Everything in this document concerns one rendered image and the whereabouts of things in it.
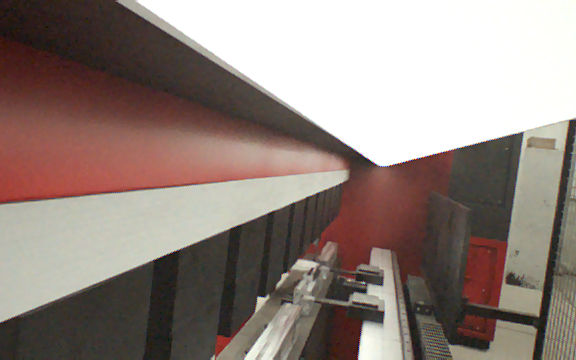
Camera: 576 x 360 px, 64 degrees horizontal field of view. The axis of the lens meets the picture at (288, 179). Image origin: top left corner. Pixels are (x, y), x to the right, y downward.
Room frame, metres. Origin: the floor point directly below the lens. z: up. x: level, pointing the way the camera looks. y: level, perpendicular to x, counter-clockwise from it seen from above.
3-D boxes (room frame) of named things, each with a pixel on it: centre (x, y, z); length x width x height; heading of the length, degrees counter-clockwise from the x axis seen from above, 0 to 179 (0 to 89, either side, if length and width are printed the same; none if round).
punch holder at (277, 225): (0.91, 0.04, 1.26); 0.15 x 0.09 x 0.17; 169
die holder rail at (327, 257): (2.41, -0.25, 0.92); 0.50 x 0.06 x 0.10; 169
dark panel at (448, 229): (2.00, -0.69, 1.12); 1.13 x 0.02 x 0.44; 169
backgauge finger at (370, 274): (1.83, -0.30, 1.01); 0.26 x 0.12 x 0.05; 79
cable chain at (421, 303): (1.59, -0.50, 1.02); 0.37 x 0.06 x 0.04; 169
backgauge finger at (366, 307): (1.40, -0.21, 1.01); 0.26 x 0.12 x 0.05; 79
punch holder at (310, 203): (1.30, -0.03, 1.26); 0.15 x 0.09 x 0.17; 169
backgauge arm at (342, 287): (2.23, -0.61, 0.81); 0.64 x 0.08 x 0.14; 79
